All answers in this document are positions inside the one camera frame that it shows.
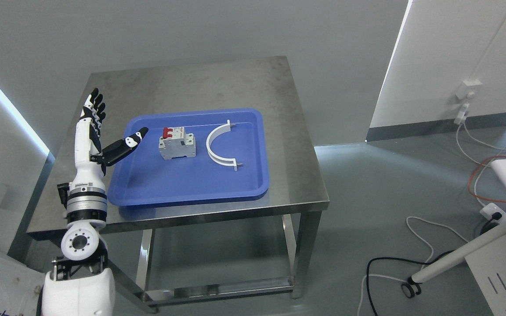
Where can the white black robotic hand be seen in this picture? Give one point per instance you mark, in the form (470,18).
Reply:
(91,159)

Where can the grey red circuit breaker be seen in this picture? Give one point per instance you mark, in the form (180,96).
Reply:
(175,142)

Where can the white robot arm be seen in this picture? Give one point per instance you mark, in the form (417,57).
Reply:
(80,282)

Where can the blue plastic tray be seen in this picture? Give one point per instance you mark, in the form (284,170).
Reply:
(143,178)

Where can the white curved pipe clamp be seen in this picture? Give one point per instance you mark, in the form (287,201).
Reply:
(218,146)

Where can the white panel with spots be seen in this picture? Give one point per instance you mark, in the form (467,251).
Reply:
(20,288)

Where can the stainless steel table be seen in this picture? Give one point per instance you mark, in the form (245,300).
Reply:
(296,196)

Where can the white power strip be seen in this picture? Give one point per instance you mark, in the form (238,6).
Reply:
(492,212)

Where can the white wall socket with plug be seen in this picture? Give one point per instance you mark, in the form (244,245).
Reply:
(465,93)

